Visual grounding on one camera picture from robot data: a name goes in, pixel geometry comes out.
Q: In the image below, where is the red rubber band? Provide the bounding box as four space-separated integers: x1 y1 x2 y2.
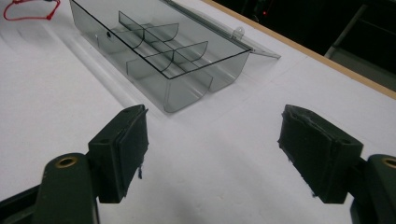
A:
3 0 62 22

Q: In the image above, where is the white desk frame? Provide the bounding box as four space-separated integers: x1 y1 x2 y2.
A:
323 3 396 91

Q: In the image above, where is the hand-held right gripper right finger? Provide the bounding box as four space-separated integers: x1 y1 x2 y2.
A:
277 104 364 204

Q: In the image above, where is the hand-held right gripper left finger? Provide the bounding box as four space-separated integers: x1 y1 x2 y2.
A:
87 104 149 204

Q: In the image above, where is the wooden table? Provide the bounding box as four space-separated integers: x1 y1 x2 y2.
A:
201 0 396 101

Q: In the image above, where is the clear plastic compartment box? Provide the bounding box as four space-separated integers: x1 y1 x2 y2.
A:
68 0 282 114

